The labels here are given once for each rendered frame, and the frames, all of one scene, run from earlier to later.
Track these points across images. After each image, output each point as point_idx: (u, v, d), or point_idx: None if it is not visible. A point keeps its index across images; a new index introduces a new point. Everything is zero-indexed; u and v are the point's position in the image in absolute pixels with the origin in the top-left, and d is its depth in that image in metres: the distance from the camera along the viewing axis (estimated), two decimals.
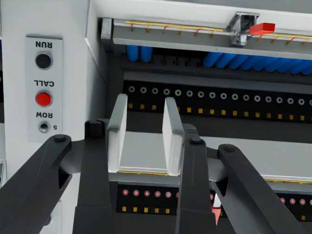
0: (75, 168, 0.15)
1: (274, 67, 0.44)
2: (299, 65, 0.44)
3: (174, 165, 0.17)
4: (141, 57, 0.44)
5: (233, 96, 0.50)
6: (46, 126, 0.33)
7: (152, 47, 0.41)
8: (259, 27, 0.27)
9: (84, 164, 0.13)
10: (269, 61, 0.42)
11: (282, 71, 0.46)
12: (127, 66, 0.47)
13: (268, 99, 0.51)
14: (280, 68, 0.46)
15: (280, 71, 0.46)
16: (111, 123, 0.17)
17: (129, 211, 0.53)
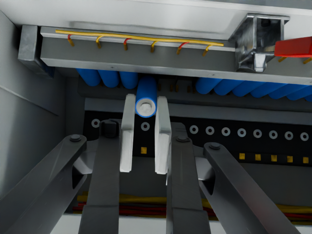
0: (91, 168, 0.16)
1: (301, 95, 0.30)
2: None
3: (162, 163, 0.17)
4: (103, 82, 0.30)
5: (240, 132, 0.36)
6: None
7: None
8: (300, 45, 0.13)
9: (96, 164, 0.13)
10: (296, 88, 0.27)
11: (311, 99, 0.31)
12: (87, 92, 0.33)
13: (288, 135, 0.36)
14: (309, 96, 0.31)
15: (308, 100, 0.32)
16: (124, 123, 0.17)
17: None
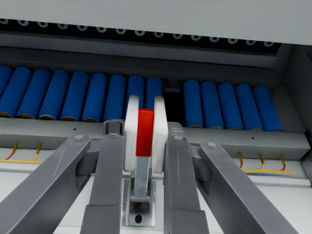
0: (94, 168, 0.16)
1: (59, 84, 0.29)
2: (21, 89, 0.29)
3: (158, 163, 0.17)
4: (252, 92, 0.31)
5: (103, 29, 0.30)
6: None
7: (242, 117, 0.30)
8: (153, 121, 0.21)
9: (100, 164, 0.13)
10: (72, 102, 0.28)
11: (42, 73, 0.30)
12: (271, 81, 0.32)
13: (43, 23, 0.30)
14: (46, 77, 0.30)
15: (44, 70, 0.30)
16: (128, 123, 0.17)
17: None
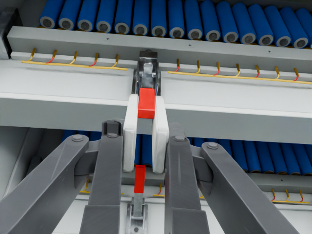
0: (93, 168, 0.16)
1: (295, 17, 0.34)
2: (267, 20, 0.34)
3: (159, 163, 0.17)
4: None
5: None
6: None
7: None
8: None
9: (99, 164, 0.13)
10: None
11: (276, 9, 0.35)
12: None
13: None
14: (279, 12, 0.35)
15: (276, 7, 0.35)
16: (127, 123, 0.17)
17: None
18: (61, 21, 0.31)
